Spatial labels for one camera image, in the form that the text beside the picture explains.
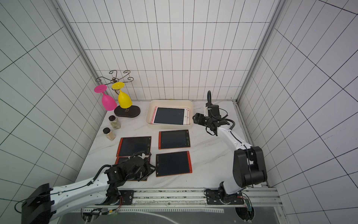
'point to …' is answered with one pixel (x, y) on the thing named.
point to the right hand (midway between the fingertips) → (199, 115)
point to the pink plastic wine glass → (108, 103)
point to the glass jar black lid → (114, 122)
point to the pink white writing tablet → (172, 115)
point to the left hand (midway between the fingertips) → (154, 171)
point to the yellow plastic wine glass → (124, 101)
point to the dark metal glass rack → (133, 111)
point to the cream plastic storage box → (179, 103)
